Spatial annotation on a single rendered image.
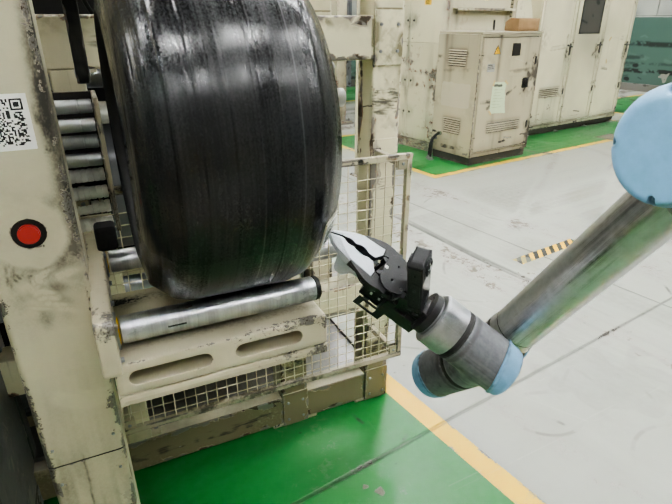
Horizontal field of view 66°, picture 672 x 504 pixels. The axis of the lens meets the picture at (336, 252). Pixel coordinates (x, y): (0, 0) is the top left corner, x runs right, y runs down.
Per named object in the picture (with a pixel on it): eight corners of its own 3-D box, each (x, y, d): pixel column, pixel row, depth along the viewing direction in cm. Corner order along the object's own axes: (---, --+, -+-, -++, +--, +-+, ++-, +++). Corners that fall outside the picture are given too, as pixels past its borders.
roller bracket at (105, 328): (104, 382, 77) (91, 327, 73) (93, 274, 110) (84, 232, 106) (127, 377, 79) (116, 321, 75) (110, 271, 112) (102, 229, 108)
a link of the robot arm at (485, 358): (481, 403, 88) (521, 394, 80) (424, 361, 87) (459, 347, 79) (498, 359, 93) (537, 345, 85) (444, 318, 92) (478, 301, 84)
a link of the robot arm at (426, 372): (463, 386, 103) (504, 374, 92) (418, 408, 97) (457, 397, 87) (442, 342, 105) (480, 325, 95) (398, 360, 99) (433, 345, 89)
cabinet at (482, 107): (469, 167, 519) (484, 32, 468) (429, 155, 564) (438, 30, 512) (527, 155, 566) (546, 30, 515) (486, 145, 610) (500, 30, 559)
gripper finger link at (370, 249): (318, 246, 86) (362, 280, 86) (333, 228, 81) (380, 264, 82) (326, 234, 87) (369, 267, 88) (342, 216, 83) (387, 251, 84)
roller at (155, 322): (116, 351, 80) (111, 326, 78) (114, 336, 84) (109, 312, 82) (322, 303, 94) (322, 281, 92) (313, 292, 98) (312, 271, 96)
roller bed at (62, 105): (24, 245, 112) (-14, 103, 100) (29, 223, 124) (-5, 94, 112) (121, 230, 120) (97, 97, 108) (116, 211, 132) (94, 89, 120)
